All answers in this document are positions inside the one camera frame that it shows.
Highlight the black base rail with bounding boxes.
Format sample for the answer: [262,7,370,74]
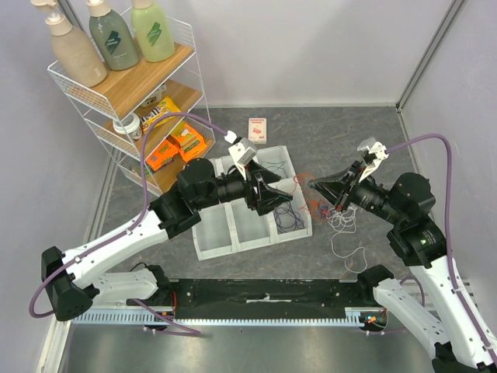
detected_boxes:
[144,279,380,318]

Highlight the slotted cable duct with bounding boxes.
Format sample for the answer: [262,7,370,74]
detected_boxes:
[72,309,364,327]

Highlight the orange wire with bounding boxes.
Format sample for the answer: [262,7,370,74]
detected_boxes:
[293,170,335,225]

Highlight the beige pump bottle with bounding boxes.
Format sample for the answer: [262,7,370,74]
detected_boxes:
[30,0,107,88]

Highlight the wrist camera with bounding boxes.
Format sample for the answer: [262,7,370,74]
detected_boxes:
[228,138,257,180]
[357,138,388,183]

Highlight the white sponge box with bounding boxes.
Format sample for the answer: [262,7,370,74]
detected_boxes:
[248,117,267,145]

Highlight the yellow candy bag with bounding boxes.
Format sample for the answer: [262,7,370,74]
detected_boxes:
[140,96,180,134]

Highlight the white wire shelf rack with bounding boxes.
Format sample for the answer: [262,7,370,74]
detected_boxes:
[47,18,215,196]

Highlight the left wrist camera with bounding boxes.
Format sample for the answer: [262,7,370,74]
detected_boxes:
[228,138,257,180]

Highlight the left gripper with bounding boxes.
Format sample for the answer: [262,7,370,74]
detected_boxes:
[195,160,293,216]

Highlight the light green pump bottle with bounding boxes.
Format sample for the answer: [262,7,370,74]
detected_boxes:
[130,0,175,62]

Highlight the white wire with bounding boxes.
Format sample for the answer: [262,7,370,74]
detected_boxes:
[328,205,370,275]

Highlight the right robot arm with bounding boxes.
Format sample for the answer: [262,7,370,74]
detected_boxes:
[308,161,496,372]

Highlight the black wire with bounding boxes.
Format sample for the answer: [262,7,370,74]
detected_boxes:
[263,157,292,176]

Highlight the orange yellow snack box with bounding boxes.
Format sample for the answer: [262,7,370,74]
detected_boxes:
[169,120,207,162]

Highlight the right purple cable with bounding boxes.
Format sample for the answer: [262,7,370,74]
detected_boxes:
[364,133,497,350]

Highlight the white tub on shelf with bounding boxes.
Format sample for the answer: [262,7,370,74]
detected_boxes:
[140,84,167,108]

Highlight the dark green pump bottle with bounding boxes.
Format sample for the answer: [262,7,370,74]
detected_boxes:
[86,0,140,71]

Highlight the white compartment tray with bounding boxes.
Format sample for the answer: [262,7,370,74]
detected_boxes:
[190,145,314,262]

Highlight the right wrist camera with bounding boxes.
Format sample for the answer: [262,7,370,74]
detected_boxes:
[357,138,388,183]

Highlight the blue wire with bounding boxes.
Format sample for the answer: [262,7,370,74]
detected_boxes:
[273,204,308,234]

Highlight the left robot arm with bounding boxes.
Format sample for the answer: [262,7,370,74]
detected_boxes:
[41,158,293,321]

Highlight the white paper cup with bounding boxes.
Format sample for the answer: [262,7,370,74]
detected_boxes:
[113,113,143,141]

